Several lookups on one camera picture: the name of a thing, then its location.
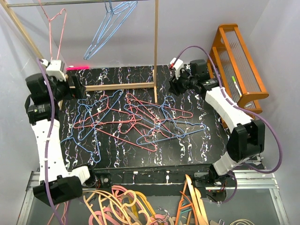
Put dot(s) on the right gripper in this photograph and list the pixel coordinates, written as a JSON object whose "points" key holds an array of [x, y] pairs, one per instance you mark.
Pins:
{"points": [[175, 83]]}

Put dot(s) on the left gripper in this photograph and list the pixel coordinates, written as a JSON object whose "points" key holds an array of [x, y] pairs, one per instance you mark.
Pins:
{"points": [[79, 89]]}

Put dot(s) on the pink wire hanger hung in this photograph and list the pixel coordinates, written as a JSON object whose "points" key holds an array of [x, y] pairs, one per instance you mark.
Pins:
{"points": [[56, 25]]}

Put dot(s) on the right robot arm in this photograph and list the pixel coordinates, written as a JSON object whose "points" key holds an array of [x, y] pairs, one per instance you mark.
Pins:
{"points": [[246, 134]]}

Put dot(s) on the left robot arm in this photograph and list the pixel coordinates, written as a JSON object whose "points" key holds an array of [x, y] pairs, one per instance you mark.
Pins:
{"points": [[47, 89]]}

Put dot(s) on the pile of plastic hangers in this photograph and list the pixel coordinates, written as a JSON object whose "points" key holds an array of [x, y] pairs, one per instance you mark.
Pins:
{"points": [[122, 206]]}

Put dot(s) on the wooden hangers pile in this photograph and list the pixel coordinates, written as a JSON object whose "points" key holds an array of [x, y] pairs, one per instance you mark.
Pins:
{"points": [[191, 203]]}

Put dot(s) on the pink plastic marker strip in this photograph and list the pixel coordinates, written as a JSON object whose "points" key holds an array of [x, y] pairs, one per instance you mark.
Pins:
{"points": [[77, 68]]}

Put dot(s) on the green white pen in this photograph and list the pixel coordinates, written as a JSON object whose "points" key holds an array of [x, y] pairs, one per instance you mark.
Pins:
{"points": [[236, 86]]}

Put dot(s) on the orange wooden shelf rack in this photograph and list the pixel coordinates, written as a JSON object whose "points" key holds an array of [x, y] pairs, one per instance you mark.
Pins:
{"points": [[231, 57]]}

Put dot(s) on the metal hanging rod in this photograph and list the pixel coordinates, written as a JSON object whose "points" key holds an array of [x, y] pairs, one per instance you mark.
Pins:
{"points": [[62, 2]]}

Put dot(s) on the pink hanger on glass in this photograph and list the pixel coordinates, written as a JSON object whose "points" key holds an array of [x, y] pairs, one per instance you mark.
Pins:
{"points": [[64, 216]]}

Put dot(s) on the wooden clothes rack frame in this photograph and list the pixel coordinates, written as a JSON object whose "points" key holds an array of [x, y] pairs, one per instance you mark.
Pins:
{"points": [[125, 86]]}

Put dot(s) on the tangled blue wire hangers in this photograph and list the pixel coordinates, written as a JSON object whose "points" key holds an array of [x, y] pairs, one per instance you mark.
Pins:
{"points": [[127, 119]]}

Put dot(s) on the tangled pink wire hangers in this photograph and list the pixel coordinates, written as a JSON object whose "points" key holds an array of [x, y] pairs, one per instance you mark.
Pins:
{"points": [[155, 123]]}

